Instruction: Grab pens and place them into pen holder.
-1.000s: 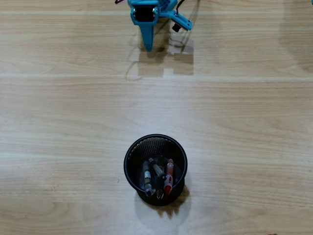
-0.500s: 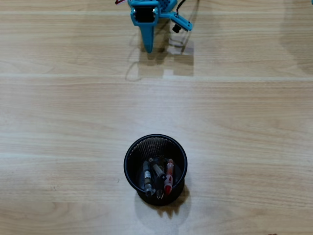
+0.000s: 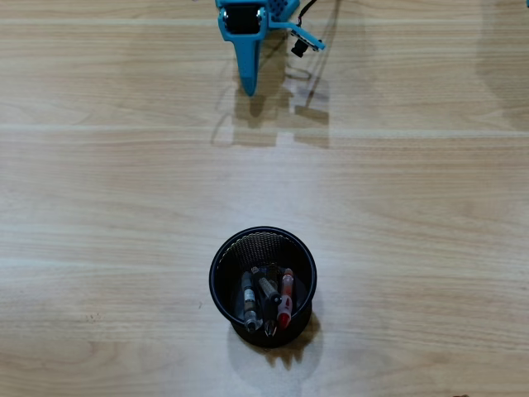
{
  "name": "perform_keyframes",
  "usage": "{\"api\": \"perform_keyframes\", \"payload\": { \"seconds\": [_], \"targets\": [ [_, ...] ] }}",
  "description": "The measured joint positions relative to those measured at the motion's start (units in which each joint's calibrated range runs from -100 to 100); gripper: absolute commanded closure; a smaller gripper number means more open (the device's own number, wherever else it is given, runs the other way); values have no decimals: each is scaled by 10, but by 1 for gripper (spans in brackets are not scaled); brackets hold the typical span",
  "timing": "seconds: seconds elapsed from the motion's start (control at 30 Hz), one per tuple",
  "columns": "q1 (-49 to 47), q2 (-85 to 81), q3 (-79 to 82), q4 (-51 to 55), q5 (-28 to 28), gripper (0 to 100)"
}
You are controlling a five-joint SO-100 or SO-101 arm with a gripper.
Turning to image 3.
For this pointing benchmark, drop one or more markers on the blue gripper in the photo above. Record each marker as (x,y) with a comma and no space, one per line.
(244,21)

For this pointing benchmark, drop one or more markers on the clear stick pen black cap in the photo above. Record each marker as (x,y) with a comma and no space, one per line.
(266,289)

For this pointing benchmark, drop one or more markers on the clear pen with grey grip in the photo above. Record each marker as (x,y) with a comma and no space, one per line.
(250,302)

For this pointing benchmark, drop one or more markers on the red retractable pen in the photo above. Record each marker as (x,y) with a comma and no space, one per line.
(285,302)

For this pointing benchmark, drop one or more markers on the black retractable pen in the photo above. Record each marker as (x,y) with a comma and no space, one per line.
(270,324)

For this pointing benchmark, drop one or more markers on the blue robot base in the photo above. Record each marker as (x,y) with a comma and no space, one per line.
(283,8)

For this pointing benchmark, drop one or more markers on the black mesh pen holder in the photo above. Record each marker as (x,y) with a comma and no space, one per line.
(219,285)

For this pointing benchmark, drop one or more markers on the blue wrist camera module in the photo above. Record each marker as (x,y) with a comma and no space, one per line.
(308,39)

